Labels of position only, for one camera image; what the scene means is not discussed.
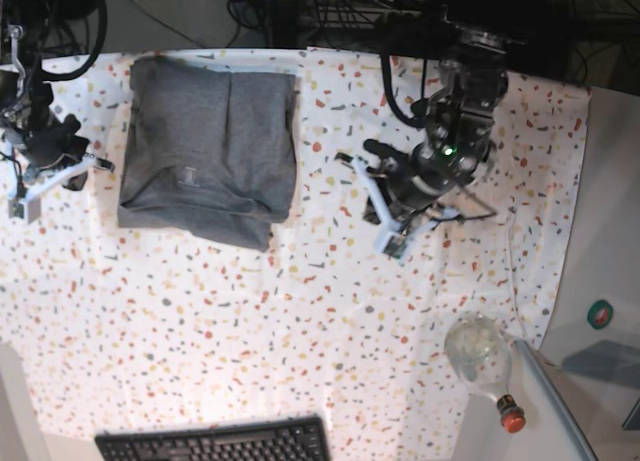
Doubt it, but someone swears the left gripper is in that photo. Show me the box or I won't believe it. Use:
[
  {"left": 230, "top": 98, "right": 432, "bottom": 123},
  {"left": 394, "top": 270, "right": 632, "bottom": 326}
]
[{"left": 362, "top": 139, "right": 450, "bottom": 225}]

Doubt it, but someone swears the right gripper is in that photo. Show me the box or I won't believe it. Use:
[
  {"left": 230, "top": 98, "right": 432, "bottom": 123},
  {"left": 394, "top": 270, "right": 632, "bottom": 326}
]
[{"left": 9, "top": 115, "right": 90, "bottom": 191}]

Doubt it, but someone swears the grey t-shirt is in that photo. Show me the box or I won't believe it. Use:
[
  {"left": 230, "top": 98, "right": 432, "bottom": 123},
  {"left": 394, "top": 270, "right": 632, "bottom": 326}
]
[{"left": 117, "top": 57, "right": 296, "bottom": 252}]

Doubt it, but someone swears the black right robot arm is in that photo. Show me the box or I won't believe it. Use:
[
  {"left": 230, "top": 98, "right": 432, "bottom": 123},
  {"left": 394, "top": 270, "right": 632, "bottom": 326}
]
[{"left": 1, "top": 0, "right": 108, "bottom": 197}]

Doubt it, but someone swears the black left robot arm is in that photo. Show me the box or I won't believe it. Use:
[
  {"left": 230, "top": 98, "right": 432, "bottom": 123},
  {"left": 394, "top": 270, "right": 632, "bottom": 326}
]
[{"left": 363, "top": 6, "right": 526, "bottom": 231}]

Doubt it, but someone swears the terrazzo patterned tablecloth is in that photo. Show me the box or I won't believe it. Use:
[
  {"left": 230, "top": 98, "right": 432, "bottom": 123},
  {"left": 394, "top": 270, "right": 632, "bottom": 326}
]
[{"left": 1, "top": 49, "right": 591, "bottom": 460}]

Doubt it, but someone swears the clear glass bottle red cap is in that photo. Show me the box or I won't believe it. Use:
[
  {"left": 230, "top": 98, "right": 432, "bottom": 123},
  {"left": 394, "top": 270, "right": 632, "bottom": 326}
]
[{"left": 444, "top": 312, "right": 526, "bottom": 434}]

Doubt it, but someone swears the black computer keyboard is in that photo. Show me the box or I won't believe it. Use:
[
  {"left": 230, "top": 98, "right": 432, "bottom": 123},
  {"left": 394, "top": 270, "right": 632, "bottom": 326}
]
[{"left": 94, "top": 417, "right": 331, "bottom": 461}]

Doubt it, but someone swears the green tape roll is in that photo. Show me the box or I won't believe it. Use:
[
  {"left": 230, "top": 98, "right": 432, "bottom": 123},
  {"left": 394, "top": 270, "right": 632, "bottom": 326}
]
[{"left": 587, "top": 300, "right": 614, "bottom": 330}]

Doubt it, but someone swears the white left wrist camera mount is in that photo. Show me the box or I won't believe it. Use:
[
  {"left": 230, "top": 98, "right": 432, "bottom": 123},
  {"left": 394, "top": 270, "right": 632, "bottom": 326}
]
[{"left": 335, "top": 152, "right": 461, "bottom": 265}]

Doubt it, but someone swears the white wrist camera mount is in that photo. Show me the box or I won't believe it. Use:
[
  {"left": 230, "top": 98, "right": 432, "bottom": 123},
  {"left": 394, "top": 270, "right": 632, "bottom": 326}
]
[
  {"left": 7, "top": 154, "right": 115, "bottom": 224},
  {"left": 335, "top": 152, "right": 461, "bottom": 265}
]

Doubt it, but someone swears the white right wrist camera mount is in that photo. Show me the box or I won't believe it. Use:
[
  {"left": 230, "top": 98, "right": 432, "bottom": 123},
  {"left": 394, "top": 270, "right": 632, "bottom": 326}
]
[{"left": 7, "top": 154, "right": 115, "bottom": 224}]

